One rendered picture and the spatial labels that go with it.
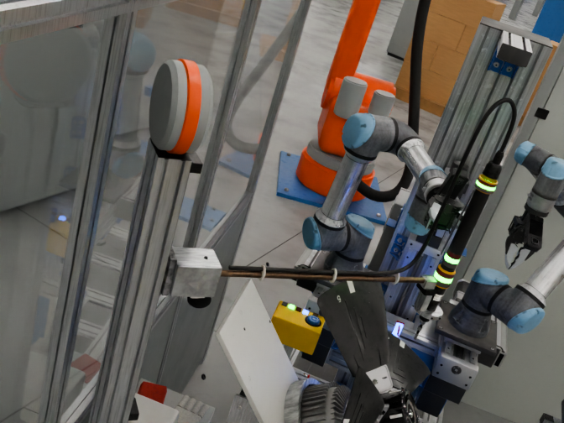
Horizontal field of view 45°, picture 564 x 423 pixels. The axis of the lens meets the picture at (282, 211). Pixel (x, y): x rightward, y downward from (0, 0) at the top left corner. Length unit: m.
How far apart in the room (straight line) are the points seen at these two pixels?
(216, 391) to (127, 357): 2.07
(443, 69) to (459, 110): 7.25
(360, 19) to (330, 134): 0.93
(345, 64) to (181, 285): 4.52
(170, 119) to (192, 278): 0.35
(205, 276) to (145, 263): 0.13
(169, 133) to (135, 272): 0.30
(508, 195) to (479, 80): 1.16
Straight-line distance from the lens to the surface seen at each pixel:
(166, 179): 1.19
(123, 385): 1.46
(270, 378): 1.71
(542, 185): 2.10
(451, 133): 2.48
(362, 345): 1.72
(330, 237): 2.39
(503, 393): 4.05
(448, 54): 9.68
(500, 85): 2.44
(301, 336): 2.17
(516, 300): 2.44
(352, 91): 5.42
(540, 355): 3.92
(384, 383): 1.77
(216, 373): 3.57
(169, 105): 1.12
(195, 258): 1.34
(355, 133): 2.20
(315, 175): 5.70
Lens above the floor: 2.27
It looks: 25 degrees down
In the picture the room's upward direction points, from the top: 18 degrees clockwise
